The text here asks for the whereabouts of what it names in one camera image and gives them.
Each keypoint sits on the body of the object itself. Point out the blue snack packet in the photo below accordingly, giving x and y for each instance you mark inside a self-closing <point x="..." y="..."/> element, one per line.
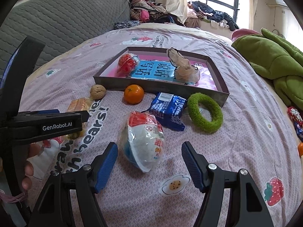
<point x="168" y="108"/>

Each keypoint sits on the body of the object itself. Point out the person's left hand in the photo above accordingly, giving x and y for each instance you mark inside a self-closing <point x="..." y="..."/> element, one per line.
<point x="29" y="167"/>

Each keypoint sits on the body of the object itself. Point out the beige plush in plastic bag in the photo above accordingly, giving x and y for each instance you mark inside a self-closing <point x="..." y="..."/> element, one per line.
<point x="183" y="72"/>

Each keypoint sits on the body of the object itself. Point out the mandarin orange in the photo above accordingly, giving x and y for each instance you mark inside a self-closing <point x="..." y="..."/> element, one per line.
<point x="300" y="150"/>
<point x="134" y="94"/>

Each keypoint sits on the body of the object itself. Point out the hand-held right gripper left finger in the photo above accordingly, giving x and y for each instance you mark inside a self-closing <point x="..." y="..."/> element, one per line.
<point x="107" y="165"/>

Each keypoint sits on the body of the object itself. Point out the walnut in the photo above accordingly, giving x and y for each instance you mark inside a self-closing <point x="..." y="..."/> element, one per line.
<point x="98" y="91"/>

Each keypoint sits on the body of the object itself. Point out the dark floral cloth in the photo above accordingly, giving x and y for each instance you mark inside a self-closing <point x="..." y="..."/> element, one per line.
<point x="125" y="24"/>

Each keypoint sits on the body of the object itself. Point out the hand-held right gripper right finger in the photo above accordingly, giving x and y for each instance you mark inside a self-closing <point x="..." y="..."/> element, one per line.
<point x="191" y="165"/>

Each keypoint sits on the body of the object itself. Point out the grey quilted headboard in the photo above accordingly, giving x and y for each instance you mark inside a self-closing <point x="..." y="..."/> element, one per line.
<point x="59" y="23"/>

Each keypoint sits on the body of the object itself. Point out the pink shallow cardboard tray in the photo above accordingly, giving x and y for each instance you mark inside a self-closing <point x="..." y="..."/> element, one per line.
<point x="142" y="86"/>

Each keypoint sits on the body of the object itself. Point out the clear cracker packet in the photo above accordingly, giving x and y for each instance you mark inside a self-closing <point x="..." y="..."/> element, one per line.
<point x="79" y="104"/>

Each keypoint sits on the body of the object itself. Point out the pink printed bedsheet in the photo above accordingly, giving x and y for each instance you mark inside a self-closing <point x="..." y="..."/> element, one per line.
<point x="236" y="146"/>

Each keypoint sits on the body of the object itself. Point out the small red snack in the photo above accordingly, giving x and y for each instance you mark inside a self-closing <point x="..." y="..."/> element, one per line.
<point x="142" y="141"/>

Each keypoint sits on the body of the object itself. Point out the pile of colourful clothes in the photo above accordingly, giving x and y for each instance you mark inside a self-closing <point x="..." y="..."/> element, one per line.
<point x="151" y="9"/>

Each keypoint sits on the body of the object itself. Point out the red and silver candy packet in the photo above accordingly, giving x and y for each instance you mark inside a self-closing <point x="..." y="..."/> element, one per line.
<point x="294" y="114"/>

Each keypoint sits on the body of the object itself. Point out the red ball in plastic wrap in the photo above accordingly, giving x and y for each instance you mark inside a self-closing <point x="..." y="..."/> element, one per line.
<point x="126" y="63"/>

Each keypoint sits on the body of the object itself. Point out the pink pillow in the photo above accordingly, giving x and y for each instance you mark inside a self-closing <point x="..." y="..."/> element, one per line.
<point x="243" y="32"/>

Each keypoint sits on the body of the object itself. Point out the pile of dark clothes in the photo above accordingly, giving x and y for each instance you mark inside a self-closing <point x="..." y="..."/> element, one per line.
<point x="213" y="14"/>

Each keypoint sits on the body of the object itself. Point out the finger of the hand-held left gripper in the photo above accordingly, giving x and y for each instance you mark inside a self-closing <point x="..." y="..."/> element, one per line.
<point x="75" y="121"/>
<point x="37" y="111"/>

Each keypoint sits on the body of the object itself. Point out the blue candy packet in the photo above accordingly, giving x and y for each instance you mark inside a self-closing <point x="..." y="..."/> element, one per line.
<point x="299" y="131"/>

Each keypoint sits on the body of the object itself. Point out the green quilted blanket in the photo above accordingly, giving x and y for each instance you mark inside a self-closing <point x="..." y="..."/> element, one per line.
<point x="265" y="56"/>

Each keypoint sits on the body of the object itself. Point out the white air conditioner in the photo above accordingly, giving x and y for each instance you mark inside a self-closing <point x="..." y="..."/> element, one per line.
<point x="281" y="1"/>

